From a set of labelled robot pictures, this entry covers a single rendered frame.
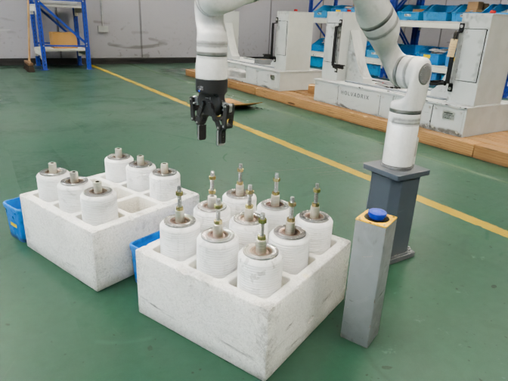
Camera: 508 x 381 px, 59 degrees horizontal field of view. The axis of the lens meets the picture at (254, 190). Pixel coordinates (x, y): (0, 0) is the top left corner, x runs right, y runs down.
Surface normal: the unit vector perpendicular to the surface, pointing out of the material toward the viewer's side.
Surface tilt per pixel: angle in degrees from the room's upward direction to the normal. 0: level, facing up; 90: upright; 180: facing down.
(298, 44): 90
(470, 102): 90
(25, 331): 0
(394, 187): 90
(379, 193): 90
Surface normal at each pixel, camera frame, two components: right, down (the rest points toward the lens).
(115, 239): 0.78, 0.25
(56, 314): 0.04, -0.93
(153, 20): 0.53, 0.32
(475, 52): -0.84, 0.16
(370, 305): -0.58, 0.26
